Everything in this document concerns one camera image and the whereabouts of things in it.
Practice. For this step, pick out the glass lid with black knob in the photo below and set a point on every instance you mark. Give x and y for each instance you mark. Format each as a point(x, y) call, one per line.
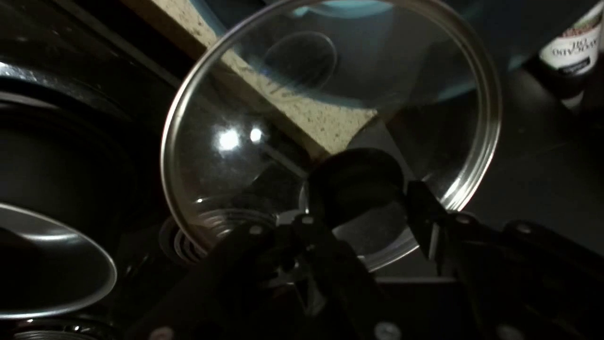
point(358, 184)

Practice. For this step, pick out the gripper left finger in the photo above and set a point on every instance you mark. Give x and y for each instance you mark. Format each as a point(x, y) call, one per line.
point(264, 283)

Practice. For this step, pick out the black stove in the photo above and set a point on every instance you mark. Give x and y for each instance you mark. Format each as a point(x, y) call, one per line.
point(542, 165)

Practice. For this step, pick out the stove burner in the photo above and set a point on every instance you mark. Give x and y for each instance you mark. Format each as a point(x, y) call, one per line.
point(61, 331)
point(181, 246)

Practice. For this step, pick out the metal pot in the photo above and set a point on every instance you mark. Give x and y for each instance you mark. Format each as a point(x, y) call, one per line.
point(56, 160)

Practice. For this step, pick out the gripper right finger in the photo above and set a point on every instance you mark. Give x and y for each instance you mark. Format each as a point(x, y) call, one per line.
point(519, 283)

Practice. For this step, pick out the bottle with white label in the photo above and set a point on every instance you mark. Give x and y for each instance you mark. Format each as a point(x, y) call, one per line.
point(573, 49)

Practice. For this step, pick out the teal bowl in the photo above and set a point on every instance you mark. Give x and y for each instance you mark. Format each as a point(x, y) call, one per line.
point(373, 52)

